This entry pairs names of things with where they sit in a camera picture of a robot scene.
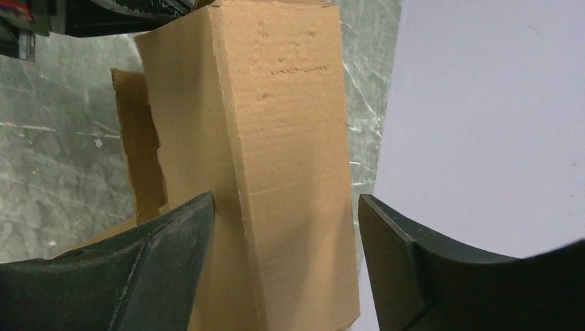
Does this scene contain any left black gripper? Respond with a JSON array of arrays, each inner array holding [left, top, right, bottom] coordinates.
[[1, 0, 213, 62]]

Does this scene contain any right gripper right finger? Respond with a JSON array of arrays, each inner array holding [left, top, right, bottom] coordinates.
[[358, 194, 584, 330]]

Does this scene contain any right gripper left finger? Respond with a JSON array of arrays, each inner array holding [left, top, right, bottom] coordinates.
[[1, 192, 215, 330]]

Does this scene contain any brown cardboard box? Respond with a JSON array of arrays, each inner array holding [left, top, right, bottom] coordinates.
[[59, 0, 362, 331]]

